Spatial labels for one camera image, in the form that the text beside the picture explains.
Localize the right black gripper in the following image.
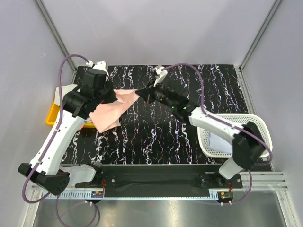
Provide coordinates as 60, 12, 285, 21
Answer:
135, 78, 176, 110

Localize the pink towel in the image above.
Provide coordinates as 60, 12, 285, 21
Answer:
90, 89, 139, 133

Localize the light blue towel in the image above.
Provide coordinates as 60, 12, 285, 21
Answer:
207, 133, 232, 154

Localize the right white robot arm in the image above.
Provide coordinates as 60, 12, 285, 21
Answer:
135, 84, 270, 188

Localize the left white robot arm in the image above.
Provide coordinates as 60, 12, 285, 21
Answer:
18, 68, 116, 196

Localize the cream white towel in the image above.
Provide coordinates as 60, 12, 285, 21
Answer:
54, 84, 77, 106

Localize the black marble pattern mat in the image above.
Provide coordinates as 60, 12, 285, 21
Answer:
61, 64, 249, 165

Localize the yellow plastic tray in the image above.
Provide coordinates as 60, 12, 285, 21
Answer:
46, 103, 95, 129

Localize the white perforated plastic basket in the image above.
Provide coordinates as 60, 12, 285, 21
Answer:
196, 113, 274, 158

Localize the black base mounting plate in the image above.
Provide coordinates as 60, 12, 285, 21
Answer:
76, 164, 243, 200

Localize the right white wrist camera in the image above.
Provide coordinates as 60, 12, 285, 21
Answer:
152, 65, 168, 87

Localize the left aluminium frame post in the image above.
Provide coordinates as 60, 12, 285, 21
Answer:
33, 0, 79, 71

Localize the aluminium frame post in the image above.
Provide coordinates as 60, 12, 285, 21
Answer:
33, 0, 79, 71
239, 0, 285, 71

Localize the right aluminium frame post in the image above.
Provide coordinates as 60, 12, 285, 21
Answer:
239, 0, 285, 71

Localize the slotted cable duct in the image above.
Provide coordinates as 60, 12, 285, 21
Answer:
42, 191, 105, 199

